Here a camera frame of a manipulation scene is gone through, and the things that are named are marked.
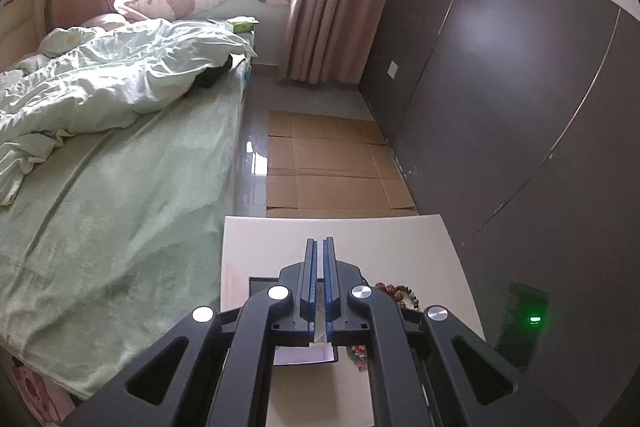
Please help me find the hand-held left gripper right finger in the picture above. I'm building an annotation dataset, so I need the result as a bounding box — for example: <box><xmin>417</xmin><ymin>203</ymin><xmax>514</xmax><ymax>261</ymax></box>
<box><xmin>322</xmin><ymin>236</ymin><xmax>582</xmax><ymax>427</ymax></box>

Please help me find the brown bead bracelet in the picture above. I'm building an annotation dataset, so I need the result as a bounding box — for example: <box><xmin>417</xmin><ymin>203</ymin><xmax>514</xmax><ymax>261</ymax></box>
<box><xmin>374</xmin><ymin>282</ymin><xmax>420</xmax><ymax>311</ymax></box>

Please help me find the flattened cardboard sheet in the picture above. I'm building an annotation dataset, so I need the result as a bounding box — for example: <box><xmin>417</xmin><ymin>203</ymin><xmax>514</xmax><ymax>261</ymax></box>
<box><xmin>265</xmin><ymin>109</ymin><xmax>419</xmax><ymax>221</ymax></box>

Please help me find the bed with green sheet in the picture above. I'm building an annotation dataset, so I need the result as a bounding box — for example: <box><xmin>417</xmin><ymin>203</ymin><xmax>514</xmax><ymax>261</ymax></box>
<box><xmin>0</xmin><ymin>27</ymin><xmax>257</xmax><ymax>403</ymax></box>

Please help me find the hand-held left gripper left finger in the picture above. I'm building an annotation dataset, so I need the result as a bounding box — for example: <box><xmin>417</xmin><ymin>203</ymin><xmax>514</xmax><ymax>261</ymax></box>
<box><xmin>62</xmin><ymin>237</ymin><xmax>323</xmax><ymax>427</ymax></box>

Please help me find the black jewelry box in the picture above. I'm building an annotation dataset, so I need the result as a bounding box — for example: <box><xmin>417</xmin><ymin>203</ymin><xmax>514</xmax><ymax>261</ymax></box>
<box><xmin>248</xmin><ymin>276</ymin><xmax>431</xmax><ymax>427</ymax></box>

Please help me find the light green duvet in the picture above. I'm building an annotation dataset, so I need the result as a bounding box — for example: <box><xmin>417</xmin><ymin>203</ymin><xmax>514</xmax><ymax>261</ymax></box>
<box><xmin>0</xmin><ymin>18</ymin><xmax>258</xmax><ymax>206</ymax></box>

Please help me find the green tissue box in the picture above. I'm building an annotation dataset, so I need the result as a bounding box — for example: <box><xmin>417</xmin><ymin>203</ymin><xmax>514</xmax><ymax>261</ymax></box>
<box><xmin>223</xmin><ymin>17</ymin><xmax>260</xmax><ymax>33</ymax></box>

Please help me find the white side table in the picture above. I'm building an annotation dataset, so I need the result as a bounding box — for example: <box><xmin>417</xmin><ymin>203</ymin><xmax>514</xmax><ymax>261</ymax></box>
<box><xmin>218</xmin><ymin>214</ymin><xmax>488</xmax><ymax>427</ymax></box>

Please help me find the beige headboard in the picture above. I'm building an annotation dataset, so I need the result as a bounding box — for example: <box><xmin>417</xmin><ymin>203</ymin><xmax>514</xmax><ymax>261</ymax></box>
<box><xmin>0</xmin><ymin>0</ymin><xmax>57</xmax><ymax>75</ymax></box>

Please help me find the pink floral floor mat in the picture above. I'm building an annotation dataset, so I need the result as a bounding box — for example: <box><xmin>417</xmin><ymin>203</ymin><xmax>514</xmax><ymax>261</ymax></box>
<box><xmin>10</xmin><ymin>357</ymin><xmax>77</xmax><ymax>427</ymax></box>

